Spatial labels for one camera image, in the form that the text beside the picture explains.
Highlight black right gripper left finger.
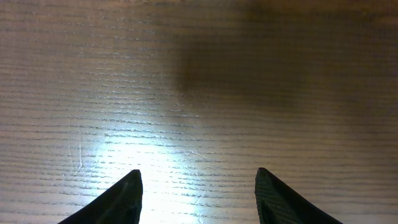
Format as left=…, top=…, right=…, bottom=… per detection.
left=60, top=169, right=143, bottom=224

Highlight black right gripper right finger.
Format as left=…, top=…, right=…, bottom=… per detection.
left=254, top=167, right=342, bottom=224

